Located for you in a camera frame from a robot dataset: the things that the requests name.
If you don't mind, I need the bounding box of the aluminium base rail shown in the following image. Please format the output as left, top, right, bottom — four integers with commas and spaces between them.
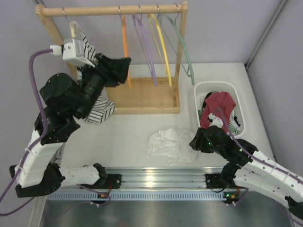
106, 167, 222, 191

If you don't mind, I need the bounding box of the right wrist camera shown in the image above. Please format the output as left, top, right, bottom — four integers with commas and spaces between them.
208, 113, 224, 128

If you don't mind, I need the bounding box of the orange plastic hanger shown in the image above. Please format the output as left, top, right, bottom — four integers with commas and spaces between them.
121, 16, 132, 88

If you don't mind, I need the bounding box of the purple plastic hanger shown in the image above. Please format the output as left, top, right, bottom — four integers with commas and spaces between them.
132, 15, 157, 87

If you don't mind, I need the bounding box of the white perforated laundry basket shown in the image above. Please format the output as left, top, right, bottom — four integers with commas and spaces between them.
193, 81, 245, 139

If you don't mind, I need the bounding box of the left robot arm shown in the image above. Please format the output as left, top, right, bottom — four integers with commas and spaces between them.
9, 54, 131, 198

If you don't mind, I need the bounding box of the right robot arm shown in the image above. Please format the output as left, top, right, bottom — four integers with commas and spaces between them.
189, 126, 303, 218

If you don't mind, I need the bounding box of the yellow plastic hanger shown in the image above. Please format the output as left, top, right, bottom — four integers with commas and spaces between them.
147, 14, 172, 87

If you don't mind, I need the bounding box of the wooden clothes rack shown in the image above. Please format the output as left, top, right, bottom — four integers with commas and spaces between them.
35, 0, 188, 114

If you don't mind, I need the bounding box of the cream plastic hanger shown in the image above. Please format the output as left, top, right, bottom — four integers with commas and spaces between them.
69, 21, 79, 39

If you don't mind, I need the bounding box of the black white striped tank top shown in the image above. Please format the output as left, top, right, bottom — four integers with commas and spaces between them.
70, 21, 116, 124

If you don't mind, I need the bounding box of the grey slotted cable duct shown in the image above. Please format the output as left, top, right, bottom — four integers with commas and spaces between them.
47, 191, 238, 201

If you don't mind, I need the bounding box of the green plastic hanger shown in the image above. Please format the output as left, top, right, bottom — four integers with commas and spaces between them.
159, 14, 195, 86

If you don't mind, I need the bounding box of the red garment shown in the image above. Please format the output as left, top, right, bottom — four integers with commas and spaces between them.
200, 92, 236, 132

